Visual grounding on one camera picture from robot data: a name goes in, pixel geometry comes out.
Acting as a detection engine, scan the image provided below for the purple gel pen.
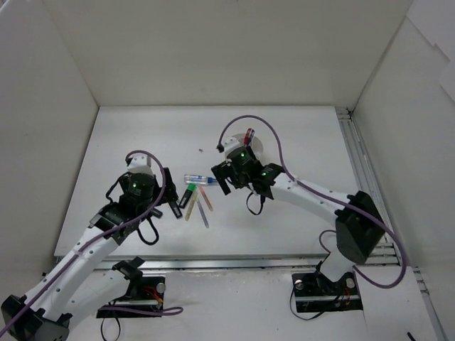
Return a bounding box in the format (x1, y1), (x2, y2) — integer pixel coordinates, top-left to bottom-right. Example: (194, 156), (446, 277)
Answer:
(196, 199), (210, 229)

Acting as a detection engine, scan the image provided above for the white round compartment container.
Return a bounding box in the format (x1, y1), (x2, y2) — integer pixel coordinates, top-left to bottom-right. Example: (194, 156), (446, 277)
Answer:
(233, 134), (264, 161)

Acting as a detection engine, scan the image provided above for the yellow black highlighter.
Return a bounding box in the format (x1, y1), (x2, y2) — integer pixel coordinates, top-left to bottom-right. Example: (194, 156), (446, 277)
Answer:
(169, 202), (183, 219)

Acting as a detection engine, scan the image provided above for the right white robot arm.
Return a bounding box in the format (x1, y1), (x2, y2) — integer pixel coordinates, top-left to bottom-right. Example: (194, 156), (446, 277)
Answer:
(212, 143), (385, 293)

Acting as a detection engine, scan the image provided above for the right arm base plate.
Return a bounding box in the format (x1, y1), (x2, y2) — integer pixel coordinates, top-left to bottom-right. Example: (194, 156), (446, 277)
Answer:
(291, 272), (363, 316)

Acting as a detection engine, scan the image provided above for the green black highlighter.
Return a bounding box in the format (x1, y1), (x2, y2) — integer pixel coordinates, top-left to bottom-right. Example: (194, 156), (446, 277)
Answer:
(178, 183), (196, 209)

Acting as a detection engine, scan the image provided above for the red ballpoint pen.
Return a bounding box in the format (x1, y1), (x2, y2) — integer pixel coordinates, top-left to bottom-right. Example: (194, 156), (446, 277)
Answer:
(244, 128), (253, 146)

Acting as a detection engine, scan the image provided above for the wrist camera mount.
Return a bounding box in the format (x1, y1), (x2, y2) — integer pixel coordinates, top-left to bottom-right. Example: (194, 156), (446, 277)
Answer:
(216, 136), (242, 156)
(126, 153), (154, 175)

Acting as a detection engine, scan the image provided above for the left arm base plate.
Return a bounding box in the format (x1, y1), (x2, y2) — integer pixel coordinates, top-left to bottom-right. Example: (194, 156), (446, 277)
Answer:
(95, 276), (166, 319)

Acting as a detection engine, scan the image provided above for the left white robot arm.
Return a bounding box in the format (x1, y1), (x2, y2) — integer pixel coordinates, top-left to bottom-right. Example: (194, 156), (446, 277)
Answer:
(1, 166), (176, 340)

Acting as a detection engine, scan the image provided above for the pale yellow gel pen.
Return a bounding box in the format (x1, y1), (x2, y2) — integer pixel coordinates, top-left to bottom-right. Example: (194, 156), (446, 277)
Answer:
(184, 192), (197, 221)

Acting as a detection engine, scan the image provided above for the blue black highlighter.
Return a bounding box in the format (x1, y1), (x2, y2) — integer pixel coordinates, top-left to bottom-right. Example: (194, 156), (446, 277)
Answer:
(151, 208), (163, 219)

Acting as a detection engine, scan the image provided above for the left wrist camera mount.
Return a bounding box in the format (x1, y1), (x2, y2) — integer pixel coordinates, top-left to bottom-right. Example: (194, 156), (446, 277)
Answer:
(126, 153), (154, 175)

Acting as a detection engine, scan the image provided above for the orange gel pen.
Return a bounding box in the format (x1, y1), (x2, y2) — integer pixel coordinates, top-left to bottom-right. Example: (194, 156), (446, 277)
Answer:
(199, 187), (213, 212)

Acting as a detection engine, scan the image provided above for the clear blue-capped glue bottle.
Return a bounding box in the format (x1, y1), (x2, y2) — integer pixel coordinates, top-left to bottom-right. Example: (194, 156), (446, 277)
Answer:
(183, 174), (218, 185)

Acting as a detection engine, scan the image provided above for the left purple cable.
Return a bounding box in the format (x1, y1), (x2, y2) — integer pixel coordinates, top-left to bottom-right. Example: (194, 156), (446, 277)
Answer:
(0, 149), (184, 320)

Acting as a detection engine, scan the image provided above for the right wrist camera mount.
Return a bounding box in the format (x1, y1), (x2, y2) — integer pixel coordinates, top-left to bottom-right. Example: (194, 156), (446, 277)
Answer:
(216, 136), (242, 156)

